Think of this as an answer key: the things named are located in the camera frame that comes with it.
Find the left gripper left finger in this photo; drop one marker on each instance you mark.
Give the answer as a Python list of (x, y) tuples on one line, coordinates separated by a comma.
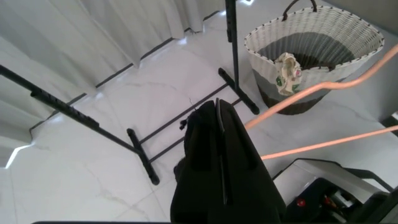
[(205, 193)]

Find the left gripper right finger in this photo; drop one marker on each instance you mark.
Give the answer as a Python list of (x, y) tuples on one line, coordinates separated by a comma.
[(248, 199)]

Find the pink clothes hanger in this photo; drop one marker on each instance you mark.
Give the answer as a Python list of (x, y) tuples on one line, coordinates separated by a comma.
[(280, 108)]

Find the cream printed shorts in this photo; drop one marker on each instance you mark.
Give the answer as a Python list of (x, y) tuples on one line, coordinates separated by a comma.
[(287, 77)]

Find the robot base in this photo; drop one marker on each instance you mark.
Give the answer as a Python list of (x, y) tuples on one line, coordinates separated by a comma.
[(311, 183)]

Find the black clothes rack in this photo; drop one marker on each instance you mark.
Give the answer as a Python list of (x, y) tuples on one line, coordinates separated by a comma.
[(233, 46)]

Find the white laundry basket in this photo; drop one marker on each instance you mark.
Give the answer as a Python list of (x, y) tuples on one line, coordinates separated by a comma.
[(311, 21)]

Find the white curtain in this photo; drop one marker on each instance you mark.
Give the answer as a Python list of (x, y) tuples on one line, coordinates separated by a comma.
[(62, 37)]

